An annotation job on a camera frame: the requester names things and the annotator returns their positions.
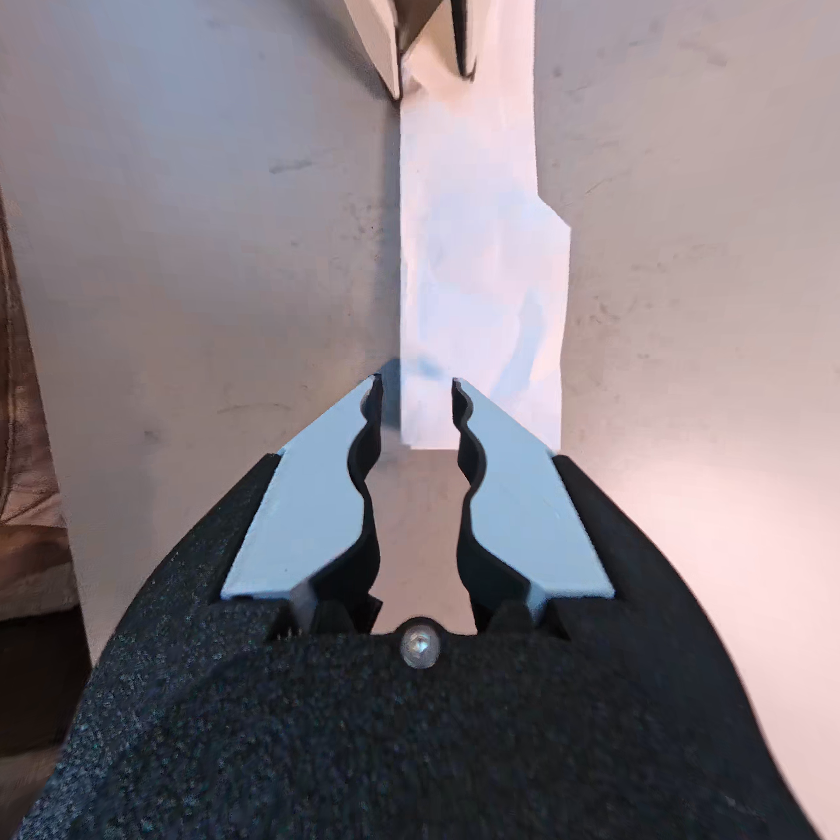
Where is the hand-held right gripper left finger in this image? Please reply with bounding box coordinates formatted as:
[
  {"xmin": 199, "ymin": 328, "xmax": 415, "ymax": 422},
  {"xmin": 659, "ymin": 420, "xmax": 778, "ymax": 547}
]
[{"xmin": 220, "ymin": 374, "xmax": 385, "ymax": 634}]

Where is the white paper sheet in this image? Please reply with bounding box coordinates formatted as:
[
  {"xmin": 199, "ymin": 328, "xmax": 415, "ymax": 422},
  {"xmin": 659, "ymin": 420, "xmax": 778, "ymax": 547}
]
[{"xmin": 399, "ymin": 0, "xmax": 572, "ymax": 452}]

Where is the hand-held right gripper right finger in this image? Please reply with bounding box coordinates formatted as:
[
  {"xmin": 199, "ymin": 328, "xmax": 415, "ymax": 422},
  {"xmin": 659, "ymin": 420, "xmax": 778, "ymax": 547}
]
[{"xmin": 451, "ymin": 377, "xmax": 616, "ymax": 636}]

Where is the grey desk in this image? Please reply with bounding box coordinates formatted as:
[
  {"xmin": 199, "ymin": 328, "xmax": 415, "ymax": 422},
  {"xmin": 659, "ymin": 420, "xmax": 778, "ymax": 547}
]
[{"xmin": 0, "ymin": 0, "xmax": 840, "ymax": 840}]

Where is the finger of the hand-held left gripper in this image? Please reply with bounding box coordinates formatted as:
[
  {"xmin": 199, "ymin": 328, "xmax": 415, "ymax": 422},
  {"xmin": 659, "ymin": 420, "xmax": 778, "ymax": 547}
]
[
  {"xmin": 344, "ymin": 0, "xmax": 403, "ymax": 101},
  {"xmin": 449, "ymin": 0, "xmax": 478, "ymax": 81}
]

